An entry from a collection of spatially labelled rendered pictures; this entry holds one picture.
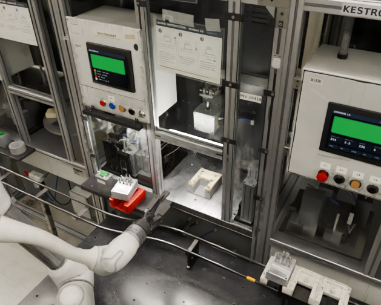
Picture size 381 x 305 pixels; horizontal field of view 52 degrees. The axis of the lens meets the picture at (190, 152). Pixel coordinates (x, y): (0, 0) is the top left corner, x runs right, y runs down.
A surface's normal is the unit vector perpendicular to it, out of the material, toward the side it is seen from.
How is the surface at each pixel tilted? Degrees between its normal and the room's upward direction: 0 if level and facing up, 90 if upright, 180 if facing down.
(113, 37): 90
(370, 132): 90
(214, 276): 0
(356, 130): 90
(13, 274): 0
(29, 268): 0
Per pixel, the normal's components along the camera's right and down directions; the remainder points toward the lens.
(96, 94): -0.50, 0.51
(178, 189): -0.02, -0.81
